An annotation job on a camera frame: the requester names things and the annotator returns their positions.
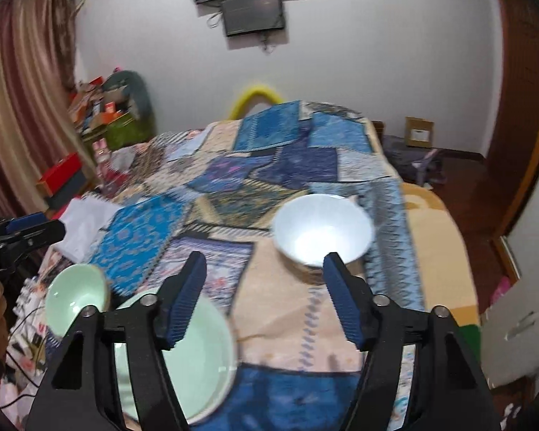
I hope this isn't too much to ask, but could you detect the dark grey box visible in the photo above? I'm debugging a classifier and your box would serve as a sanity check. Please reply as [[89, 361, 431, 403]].
[[45, 173, 88, 211]]

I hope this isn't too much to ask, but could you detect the patchwork blanket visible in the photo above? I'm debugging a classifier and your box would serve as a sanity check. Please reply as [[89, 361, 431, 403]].
[[0, 100, 432, 431]]

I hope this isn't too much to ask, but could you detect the wooden door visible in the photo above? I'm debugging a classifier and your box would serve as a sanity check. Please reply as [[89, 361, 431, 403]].
[[485, 0, 539, 238]]

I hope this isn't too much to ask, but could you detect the red box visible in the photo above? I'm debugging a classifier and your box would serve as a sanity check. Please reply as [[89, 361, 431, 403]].
[[37, 153, 84, 196]]

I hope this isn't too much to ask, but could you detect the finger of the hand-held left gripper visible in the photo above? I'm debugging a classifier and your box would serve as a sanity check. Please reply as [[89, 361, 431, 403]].
[[0, 221, 67, 256], [0, 213, 51, 240]]

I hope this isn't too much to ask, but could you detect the white patterned bowl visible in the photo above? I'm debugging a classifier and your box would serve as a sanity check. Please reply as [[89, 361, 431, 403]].
[[272, 194, 376, 284]]

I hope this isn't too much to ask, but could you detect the green bowl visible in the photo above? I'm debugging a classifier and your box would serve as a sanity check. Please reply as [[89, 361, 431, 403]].
[[44, 264, 111, 338]]

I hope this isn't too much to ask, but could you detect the pile of assorted boxes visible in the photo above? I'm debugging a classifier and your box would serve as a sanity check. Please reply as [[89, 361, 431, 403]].
[[69, 76, 131, 138]]

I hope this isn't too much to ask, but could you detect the teal plush toy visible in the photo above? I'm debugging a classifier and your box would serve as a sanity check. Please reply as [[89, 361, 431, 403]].
[[102, 69, 154, 138]]

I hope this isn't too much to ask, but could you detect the cardboard box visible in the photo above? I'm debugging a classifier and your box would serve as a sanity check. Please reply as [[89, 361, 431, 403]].
[[404, 117, 434, 147]]

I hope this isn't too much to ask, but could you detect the green box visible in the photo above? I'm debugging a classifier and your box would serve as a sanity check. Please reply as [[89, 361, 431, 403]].
[[107, 114, 156, 150]]

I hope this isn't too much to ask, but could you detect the white cardboard sheet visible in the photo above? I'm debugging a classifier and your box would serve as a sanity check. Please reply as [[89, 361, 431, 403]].
[[480, 233, 539, 389]]

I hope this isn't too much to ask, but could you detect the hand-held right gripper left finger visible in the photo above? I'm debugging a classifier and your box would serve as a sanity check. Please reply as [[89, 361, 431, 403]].
[[24, 250, 207, 431]]

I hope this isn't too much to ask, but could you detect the striped curtain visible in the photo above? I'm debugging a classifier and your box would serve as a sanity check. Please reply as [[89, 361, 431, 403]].
[[0, 0, 95, 225]]

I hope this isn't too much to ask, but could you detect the small black screen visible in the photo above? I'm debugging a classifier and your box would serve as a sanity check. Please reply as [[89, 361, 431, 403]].
[[220, 0, 286, 37]]

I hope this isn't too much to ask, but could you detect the green plate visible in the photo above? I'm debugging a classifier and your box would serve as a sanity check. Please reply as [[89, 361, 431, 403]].
[[112, 287, 238, 427]]

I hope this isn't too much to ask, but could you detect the white folded cloth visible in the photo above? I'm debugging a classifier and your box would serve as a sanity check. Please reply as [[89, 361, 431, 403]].
[[56, 198, 123, 265]]

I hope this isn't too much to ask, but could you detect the grey clothes pile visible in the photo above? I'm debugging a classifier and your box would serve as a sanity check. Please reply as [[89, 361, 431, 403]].
[[382, 135, 445, 189]]

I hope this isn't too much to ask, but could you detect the beige blanket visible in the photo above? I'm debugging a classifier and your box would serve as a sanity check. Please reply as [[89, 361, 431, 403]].
[[400, 183, 482, 337]]

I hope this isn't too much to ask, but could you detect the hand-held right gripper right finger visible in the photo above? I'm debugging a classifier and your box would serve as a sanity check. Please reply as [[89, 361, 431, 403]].
[[322, 251, 504, 431]]

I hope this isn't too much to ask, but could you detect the yellow ring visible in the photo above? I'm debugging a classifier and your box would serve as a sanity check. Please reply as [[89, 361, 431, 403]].
[[227, 83, 285, 120]]

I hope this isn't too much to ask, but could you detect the pink bag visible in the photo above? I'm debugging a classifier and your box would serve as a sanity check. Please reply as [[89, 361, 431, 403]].
[[492, 276, 513, 319]]

